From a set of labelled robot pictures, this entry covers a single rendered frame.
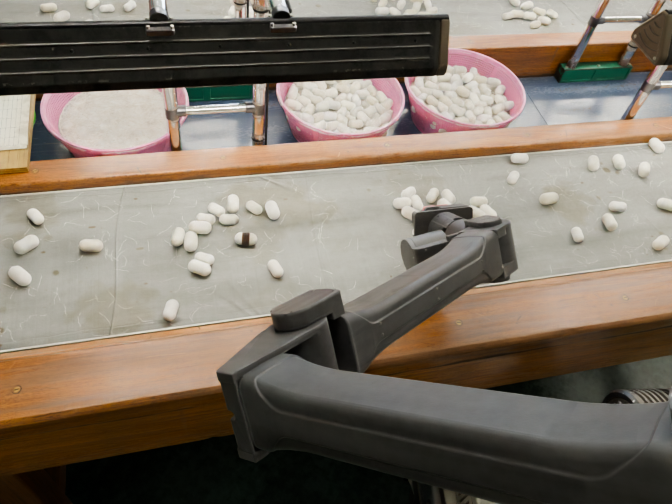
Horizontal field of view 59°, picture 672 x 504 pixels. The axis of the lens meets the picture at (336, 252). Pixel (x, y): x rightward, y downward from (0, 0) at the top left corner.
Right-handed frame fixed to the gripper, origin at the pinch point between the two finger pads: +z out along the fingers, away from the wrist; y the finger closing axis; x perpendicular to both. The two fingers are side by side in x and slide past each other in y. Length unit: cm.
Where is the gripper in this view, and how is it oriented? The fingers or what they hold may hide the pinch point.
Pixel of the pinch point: (421, 217)
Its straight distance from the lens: 106.0
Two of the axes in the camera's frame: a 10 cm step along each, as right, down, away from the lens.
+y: -9.6, 1.2, -2.6
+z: -2.8, -2.6, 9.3
